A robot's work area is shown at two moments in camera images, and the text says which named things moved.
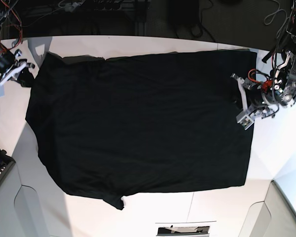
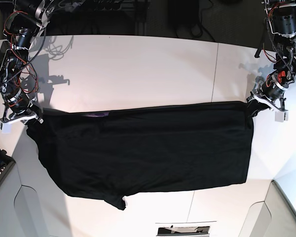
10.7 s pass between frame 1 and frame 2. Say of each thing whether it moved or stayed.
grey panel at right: stayed
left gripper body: moved
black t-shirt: moved
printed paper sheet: stayed
